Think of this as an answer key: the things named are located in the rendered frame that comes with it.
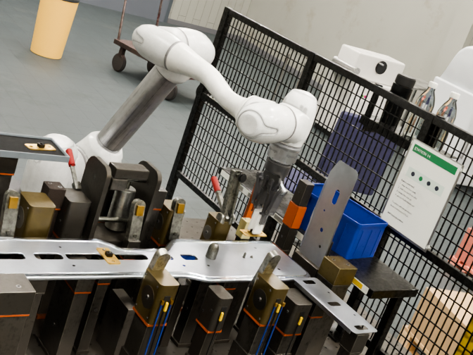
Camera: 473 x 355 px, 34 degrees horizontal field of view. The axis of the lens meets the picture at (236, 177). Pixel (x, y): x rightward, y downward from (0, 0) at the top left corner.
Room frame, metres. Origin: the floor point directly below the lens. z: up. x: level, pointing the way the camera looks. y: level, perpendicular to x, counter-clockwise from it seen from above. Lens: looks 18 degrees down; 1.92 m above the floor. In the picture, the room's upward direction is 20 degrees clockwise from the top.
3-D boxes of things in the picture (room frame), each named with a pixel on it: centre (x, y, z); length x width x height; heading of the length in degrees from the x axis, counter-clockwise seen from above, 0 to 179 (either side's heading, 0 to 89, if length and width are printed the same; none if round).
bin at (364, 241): (2.55, -0.37, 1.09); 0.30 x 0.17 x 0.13; 48
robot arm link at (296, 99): (2.18, -0.10, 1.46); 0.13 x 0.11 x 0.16; 150
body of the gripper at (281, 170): (2.19, -0.10, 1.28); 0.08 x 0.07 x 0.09; 41
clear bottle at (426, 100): (2.68, -0.53, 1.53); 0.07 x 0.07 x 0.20
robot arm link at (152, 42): (2.48, 0.38, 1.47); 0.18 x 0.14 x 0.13; 60
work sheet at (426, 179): (2.47, -0.59, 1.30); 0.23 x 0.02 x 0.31; 41
